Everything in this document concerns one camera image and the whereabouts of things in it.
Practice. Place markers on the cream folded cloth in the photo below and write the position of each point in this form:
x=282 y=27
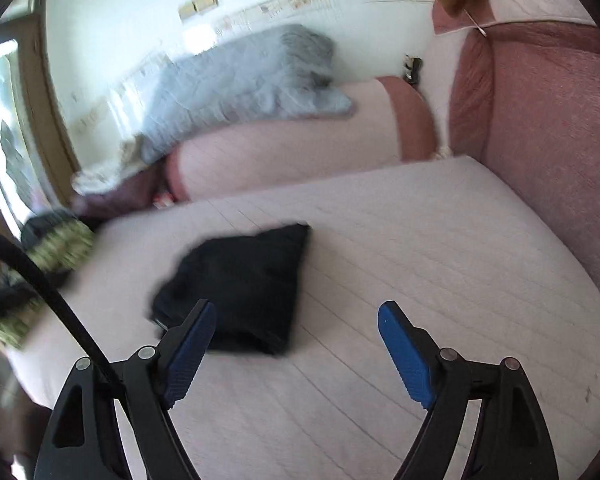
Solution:
x=120 y=120

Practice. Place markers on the dark grey folded cloth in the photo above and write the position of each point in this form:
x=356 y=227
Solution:
x=39 y=225

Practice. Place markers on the red patterned small packet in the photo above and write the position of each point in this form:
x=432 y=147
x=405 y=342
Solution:
x=163 y=200

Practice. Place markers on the pink bolster pillow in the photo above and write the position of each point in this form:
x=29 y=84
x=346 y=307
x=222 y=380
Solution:
x=391 y=123

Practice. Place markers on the maroon pink sofa cushion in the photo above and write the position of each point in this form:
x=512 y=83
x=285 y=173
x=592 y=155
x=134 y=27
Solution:
x=525 y=102

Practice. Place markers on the green patterned folded blanket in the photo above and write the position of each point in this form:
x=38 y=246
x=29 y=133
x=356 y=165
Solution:
x=58 y=255

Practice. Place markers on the black pants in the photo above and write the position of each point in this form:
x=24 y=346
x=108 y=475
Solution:
x=252 y=280

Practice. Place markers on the grey quilted blanket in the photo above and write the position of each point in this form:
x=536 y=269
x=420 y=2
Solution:
x=278 y=74

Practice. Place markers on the wooden framed window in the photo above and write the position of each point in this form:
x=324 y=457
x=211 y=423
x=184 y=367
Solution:
x=36 y=157

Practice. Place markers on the small dark wall object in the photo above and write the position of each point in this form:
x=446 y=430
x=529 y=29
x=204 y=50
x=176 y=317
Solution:
x=412 y=66

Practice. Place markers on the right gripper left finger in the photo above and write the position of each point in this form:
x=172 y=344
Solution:
x=83 y=440

